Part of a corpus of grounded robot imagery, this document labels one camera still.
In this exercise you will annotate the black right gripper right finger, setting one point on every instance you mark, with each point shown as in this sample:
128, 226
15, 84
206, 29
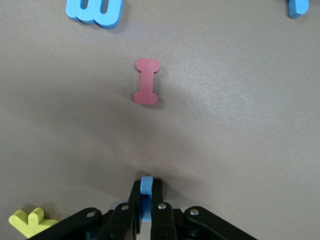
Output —
170, 225

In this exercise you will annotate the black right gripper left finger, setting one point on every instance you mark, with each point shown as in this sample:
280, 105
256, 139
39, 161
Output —
112, 225

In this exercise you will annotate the blue letter G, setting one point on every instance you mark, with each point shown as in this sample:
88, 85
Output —
146, 186

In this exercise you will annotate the blue letter E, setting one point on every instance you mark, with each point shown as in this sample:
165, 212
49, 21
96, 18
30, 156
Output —
95, 15

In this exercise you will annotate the blue letter X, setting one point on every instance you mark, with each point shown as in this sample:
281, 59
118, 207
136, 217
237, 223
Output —
297, 8

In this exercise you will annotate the yellow letter K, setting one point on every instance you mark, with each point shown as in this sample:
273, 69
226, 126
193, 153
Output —
25, 222

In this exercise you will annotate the brown table cover sheet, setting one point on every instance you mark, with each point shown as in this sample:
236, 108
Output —
237, 112

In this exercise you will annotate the red letter I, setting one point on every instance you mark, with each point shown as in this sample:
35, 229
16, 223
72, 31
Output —
147, 82

